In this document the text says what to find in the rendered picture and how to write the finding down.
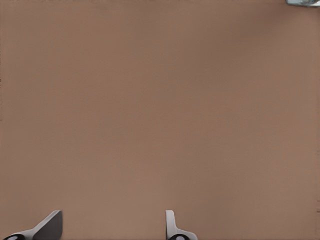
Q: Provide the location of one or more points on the pale blue-green tray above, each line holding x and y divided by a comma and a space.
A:
303, 2

